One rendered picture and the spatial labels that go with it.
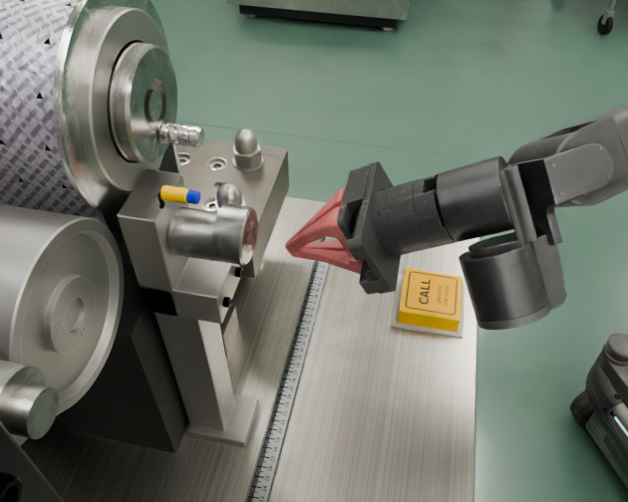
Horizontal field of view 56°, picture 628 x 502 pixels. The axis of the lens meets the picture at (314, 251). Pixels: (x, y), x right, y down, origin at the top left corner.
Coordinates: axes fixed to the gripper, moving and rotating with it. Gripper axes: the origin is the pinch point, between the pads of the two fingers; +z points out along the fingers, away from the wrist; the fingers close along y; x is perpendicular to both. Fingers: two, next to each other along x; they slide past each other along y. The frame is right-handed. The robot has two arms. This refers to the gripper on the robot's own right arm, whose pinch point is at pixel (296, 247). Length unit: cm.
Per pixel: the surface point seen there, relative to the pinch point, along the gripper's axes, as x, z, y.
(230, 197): 3.7, 7.3, 5.8
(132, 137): 19.4, -2.5, -9.6
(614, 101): -142, -28, 218
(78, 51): 25.0, -3.4, -9.4
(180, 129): 17.3, -3.1, -6.3
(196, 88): -47, 136, 190
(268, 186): -0.5, 7.4, 12.4
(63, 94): 24.0, -2.8, -11.8
